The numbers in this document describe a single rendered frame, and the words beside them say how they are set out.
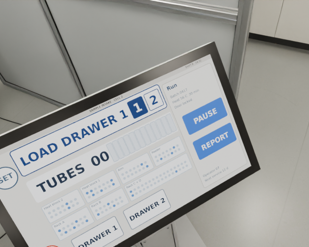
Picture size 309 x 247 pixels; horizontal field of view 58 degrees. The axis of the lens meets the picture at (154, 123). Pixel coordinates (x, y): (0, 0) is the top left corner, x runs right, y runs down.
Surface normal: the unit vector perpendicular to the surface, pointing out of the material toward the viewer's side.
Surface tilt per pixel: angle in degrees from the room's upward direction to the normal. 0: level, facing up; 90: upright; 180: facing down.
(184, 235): 5
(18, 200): 50
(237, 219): 0
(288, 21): 90
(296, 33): 90
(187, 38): 90
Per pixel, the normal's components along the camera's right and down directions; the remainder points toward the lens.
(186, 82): 0.29, 0.09
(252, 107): -0.11, -0.62
